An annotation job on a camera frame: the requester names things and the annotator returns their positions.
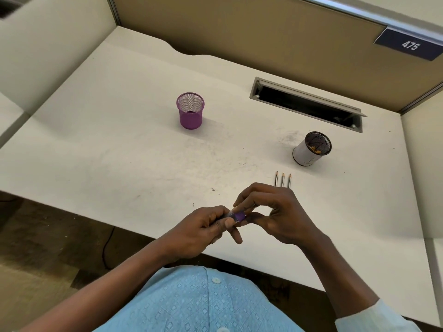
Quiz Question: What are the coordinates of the light blue patterned shirt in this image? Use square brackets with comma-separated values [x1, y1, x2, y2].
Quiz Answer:
[91, 266, 423, 332]

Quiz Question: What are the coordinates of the grey desk cable tray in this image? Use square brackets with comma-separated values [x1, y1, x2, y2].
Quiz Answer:
[249, 77, 367, 134]

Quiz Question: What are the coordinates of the dark blue number sign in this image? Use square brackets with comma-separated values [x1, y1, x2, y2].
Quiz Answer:
[373, 26, 443, 62]

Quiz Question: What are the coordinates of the white cup with black rim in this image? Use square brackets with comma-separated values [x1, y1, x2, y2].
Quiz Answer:
[292, 131, 333, 167]

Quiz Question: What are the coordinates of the person's right forearm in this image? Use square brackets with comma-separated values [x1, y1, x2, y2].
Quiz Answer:
[301, 233, 380, 320]

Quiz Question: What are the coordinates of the black floor cable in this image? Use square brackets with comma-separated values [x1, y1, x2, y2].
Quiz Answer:
[101, 226, 117, 270]

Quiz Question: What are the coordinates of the person's left hand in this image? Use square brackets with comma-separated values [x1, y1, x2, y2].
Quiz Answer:
[159, 205, 244, 262]

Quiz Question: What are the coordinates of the tan back partition panel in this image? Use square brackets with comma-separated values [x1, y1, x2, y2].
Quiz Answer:
[105, 0, 443, 114]

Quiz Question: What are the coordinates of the person's left forearm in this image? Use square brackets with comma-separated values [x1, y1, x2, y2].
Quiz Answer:
[17, 237, 180, 332]

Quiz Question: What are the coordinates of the purple mesh pencil cup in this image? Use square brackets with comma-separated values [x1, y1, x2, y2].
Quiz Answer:
[176, 92, 205, 130]

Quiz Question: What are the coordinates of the person's right hand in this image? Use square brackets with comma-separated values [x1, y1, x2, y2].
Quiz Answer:
[232, 183, 329, 249]

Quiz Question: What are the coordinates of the cream side divider panel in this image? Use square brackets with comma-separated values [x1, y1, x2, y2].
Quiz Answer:
[0, 0, 118, 114]
[400, 86, 443, 239]

